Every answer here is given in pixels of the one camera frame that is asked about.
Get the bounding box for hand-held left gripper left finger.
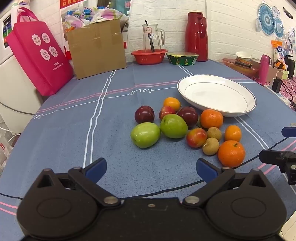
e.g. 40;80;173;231
30;158;121;207

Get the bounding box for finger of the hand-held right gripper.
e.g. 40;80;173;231
258;149;296;185
281;126;296;138

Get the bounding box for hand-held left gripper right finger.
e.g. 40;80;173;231
183;158;275;207

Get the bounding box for large orange with stem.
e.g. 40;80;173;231
218;140;246;168

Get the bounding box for red yellow nectarine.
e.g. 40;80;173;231
186;127;208;148

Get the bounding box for small orange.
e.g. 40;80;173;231
224;125;242;142

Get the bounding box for green apple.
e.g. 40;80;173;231
130;122;161;148
159;114;188;139

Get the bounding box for dark red plum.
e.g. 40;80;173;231
134;105;155;124
177;106;199;128

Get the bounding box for small red apple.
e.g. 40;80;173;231
159;106;176;120

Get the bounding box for yellow-orange citrus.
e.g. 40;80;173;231
163;97;181;111

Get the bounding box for white plate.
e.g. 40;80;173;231
177;75;257;117

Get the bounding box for black charger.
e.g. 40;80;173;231
271;78;283;93

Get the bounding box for black device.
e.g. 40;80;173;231
284;55;296;80

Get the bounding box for pink bottle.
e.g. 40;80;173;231
258;54;271;84

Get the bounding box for orange tray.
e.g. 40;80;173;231
222;57;262;77

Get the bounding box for orange snack packet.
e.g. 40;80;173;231
270;40;286;61

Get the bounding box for clear plastic bag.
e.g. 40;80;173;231
0;130;15;168

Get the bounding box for green patterned bowl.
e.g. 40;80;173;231
166;52;200;66

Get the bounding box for white appliance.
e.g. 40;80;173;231
0;5;45;135

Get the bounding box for cardboard box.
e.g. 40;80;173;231
66;19;127;80

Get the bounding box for red plastic basket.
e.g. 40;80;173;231
131;49;168;65

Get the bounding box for pink tote bag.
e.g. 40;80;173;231
5;7;74;96

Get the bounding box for red thermos jug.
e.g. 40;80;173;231
185;11;208;62

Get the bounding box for glass pitcher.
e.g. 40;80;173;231
142;23;166;53

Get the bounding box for black stirrer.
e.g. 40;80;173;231
145;20;155;53

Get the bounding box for black cable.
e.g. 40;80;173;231
0;138;285;200

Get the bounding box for white cable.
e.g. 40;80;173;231
273;70;289;81

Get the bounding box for grey cable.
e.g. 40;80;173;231
0;101;36;116

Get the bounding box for blue paper fan wall decorations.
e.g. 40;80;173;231
255;3;292;47

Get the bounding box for red wall poster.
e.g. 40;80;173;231
60;0;98;10

